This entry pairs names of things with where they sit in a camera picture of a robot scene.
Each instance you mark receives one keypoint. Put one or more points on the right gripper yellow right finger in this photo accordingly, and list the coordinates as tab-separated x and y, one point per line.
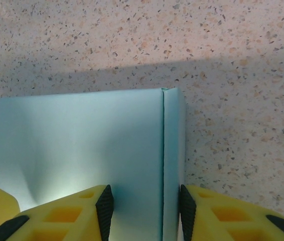
232	221

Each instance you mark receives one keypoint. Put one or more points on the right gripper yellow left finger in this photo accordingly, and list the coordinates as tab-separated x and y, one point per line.
64	221

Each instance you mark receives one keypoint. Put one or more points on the light blue paper box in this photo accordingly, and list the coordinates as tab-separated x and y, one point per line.
81	138

